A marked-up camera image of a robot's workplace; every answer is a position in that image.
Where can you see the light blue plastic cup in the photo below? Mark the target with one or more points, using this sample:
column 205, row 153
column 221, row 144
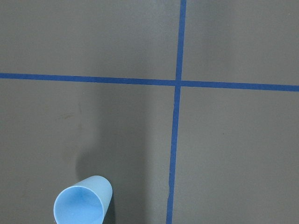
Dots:
column 85, row 202

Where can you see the blue tape grid lines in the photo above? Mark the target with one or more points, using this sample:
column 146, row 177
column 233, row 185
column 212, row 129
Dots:
column 177, row 83

